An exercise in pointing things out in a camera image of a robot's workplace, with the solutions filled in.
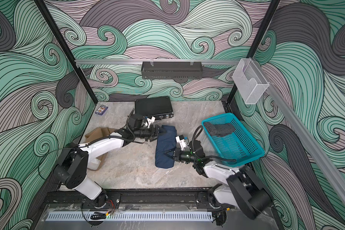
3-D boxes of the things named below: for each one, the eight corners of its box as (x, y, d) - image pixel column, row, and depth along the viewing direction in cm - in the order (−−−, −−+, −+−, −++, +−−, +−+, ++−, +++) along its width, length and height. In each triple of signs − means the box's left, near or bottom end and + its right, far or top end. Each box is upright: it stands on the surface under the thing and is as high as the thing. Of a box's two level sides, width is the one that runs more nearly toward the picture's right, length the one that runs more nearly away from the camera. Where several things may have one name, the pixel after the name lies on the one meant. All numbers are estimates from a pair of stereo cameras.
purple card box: (96, 114, 115) (94, 111, 113) (102, 106, 121) (100, 104, 119) (102, 115, 114) (100, 113, 112) (107, 107, 120) (106, 105, 118)
